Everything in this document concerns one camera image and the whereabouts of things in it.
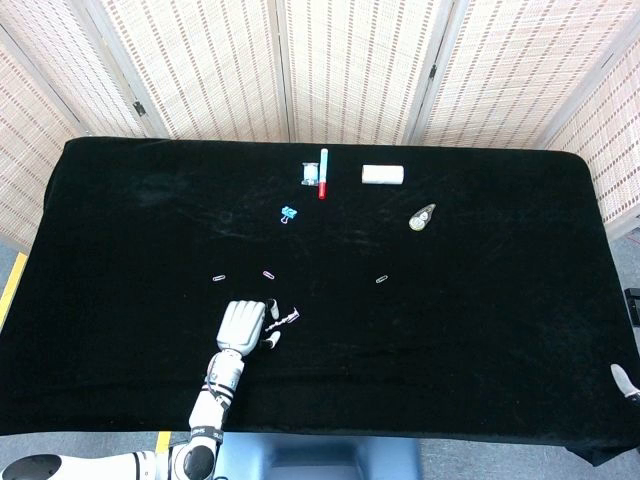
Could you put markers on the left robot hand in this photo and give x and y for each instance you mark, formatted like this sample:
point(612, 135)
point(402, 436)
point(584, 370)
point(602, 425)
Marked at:
point(242, 327)

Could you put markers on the white rectangular eraser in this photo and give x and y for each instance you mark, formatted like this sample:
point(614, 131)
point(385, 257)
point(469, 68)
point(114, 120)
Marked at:
point(382, 175)

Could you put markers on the teardrop correction tape dispenser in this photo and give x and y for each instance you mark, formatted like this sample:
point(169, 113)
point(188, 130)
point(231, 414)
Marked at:
point(421, 219)

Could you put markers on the blue binder clip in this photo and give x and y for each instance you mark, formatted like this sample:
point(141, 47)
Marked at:
point(289, 213)

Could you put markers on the black velvet table cloth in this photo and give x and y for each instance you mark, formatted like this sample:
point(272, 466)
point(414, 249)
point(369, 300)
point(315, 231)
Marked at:
point(450, 340)

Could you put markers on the yellow floor tape strip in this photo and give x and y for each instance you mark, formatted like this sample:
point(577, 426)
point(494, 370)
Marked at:
point(162, 442)
point(12, 295)

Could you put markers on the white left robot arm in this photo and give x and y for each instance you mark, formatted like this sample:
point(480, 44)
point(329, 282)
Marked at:
point(207, 410)

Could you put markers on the metal screen hinge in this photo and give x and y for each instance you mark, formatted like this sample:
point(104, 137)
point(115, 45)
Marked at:
point(138, 108)
point(433, 70)

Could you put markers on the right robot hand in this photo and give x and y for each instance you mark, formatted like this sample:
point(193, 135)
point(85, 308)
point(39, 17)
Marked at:
point(622, 381)

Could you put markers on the marker pen with red cap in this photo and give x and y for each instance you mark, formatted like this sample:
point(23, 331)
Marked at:
point(324, 172)

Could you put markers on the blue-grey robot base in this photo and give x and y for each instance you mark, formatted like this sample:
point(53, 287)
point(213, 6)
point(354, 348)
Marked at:
point(320, 457)

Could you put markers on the woven folding screen panel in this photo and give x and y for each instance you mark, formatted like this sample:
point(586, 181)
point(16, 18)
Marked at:
point(525, 75)
point(605, 150)
point(65, 60)
point(25, 165)
point(355, 70)
point(210, 70)

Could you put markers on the black device beside table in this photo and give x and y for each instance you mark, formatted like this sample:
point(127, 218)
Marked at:
point(634, 305)

